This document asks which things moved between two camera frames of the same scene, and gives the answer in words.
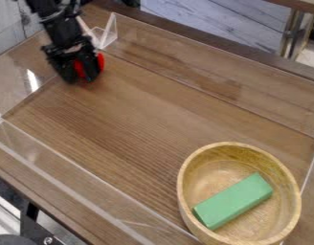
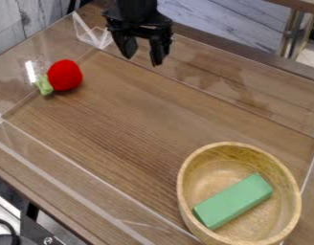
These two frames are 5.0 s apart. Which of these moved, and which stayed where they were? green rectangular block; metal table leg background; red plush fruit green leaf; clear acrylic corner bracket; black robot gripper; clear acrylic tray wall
Moved: black robot gripper; red plush fruit green leaf
Stayed: clear acrylic tray wall; metal table leg background; green rectangular block; clear acrylic corner bracket
